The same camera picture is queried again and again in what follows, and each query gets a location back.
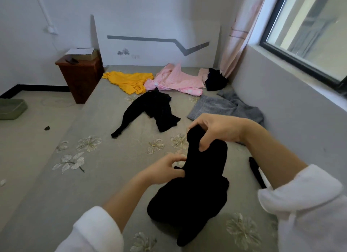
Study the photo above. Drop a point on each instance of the pink dotted garment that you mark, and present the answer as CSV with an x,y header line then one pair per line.
x,y
176,79

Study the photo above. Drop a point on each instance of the person's right forearm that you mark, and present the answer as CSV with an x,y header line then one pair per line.
x,y
271,154

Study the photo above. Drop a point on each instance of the person's left thumb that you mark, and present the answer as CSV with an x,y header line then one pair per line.
x,y
179,172

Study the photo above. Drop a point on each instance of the small black crumpled garment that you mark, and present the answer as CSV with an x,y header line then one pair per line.
x,y
215,79

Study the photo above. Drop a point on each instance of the white sleeve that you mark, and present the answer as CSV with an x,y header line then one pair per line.
x,y
92,232
309,208

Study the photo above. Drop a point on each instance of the green plastic tray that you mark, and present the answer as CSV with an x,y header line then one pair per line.
x,y
10,109

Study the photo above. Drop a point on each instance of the white floor scrap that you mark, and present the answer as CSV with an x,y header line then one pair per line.
x,y
2,182

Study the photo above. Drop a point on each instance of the black sock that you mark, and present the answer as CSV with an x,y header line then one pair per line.
x,y
257,171

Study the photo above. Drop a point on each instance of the black flat object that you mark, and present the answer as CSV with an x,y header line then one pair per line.
x,y
71,60

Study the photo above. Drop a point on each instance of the white left sleeve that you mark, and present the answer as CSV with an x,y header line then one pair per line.
x,y
92,232

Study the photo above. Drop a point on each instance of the pink curtain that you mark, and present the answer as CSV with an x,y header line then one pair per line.
x,y
241,32

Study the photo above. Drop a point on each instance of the white paper sheets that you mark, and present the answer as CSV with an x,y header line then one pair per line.
x,y
80,51

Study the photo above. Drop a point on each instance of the person's left hand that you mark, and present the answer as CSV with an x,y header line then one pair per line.
x,y
160,171

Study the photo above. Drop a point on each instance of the beige box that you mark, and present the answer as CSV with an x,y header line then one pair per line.
x,y
89,55

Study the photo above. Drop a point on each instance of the white right sleeve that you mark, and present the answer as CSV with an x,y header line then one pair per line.
x,y
309,208

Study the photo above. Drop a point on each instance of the person's right hand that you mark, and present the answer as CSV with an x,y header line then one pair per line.
x,y
225,128

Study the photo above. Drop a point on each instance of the black framed window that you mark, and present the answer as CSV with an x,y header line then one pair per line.
x,y
309,29

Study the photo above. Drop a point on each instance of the person's left forearm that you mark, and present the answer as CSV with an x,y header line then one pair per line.
x,y
126,199

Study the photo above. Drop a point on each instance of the white wall conduit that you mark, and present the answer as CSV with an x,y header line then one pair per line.
x,y
44,11

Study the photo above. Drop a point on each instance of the brown wooden nightstand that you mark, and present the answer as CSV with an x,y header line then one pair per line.
x,y
81,77

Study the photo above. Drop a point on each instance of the yellow garment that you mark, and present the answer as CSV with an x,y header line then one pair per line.
x,y
130,81

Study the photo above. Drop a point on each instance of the grey knit garment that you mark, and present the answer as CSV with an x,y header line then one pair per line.
x,y
225,106

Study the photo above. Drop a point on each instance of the white headboard with grey stripe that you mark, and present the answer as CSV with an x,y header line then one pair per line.
x,y
157,47

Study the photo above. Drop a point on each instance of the person's right thumb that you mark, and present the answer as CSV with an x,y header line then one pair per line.
x,y
206,144

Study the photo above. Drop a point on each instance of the black tights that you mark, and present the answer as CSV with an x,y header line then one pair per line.
x,y
154,109

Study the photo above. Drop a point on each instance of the bed with floral grey sheet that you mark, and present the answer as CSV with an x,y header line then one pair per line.
x,y
95,178

